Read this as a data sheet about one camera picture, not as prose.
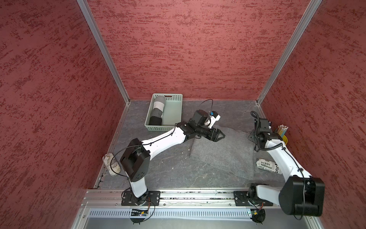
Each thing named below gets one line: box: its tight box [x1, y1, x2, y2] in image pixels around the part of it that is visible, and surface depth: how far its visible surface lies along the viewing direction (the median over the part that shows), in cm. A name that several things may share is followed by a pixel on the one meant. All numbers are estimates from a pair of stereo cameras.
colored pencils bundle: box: [274, 124, 289, 137], surface depth 86 cm
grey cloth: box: [190, 126, 255, 180], surface depth 89 cm
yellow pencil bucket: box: [282, 134, 288, 146], surface depth 88 cm
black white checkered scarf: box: [149, 95, 166, 126], surface depth 108 cm
